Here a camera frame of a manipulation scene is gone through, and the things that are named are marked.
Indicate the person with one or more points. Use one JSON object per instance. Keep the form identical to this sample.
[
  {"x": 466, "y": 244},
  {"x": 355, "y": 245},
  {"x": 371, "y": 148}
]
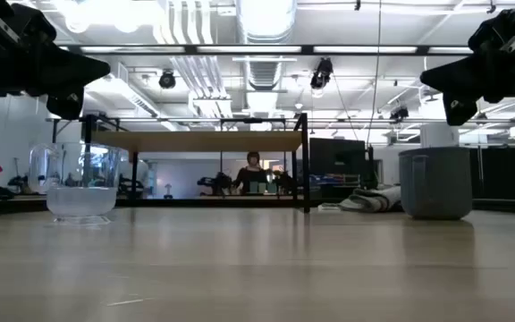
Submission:
[{"x": 250, "y": 179}]

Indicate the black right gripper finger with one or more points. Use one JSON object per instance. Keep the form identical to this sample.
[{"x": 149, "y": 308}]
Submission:
[
  {"x": 459, "y": 109},
  {"x": 461, "y": 76}
]

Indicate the folded grey cloth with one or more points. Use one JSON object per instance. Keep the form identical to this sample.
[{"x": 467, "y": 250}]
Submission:
[{"x": 371, "y": 199}]

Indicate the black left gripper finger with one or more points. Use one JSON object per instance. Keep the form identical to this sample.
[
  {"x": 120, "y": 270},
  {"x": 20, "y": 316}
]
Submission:
[
  {"x": 65, "y": 71},
  {"x": 66, "y": 106}
]

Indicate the wooden shelf with black frame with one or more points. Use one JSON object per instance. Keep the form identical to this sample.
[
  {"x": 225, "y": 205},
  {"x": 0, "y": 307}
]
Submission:
[{"x": 199, "y": 141}]

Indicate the white cylindrical container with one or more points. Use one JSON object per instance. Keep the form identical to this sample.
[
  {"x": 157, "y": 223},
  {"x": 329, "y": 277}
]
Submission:
[{"x": 438, "y": 134}]

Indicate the clear glass mug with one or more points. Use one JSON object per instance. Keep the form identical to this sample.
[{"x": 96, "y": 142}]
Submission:
[{"x": 81, "y": 201}]

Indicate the black overhead rig beam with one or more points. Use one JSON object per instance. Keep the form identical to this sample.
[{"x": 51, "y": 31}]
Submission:
[{"x": 190, "y": 49}]

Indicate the black hanging camera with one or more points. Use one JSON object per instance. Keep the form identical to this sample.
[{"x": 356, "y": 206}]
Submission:
[
  {"x": 321, "y": 73},
  {"x": 166, "y": 80},
  {"x": 399, "y": 113}
]

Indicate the blue-grey ceramic mug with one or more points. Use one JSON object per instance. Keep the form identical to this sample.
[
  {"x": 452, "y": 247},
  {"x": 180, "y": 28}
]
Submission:
[{"x": 436, "y": 188}]

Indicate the black monitor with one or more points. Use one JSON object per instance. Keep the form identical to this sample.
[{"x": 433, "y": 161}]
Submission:
[{"x": 335, "y": 161}]

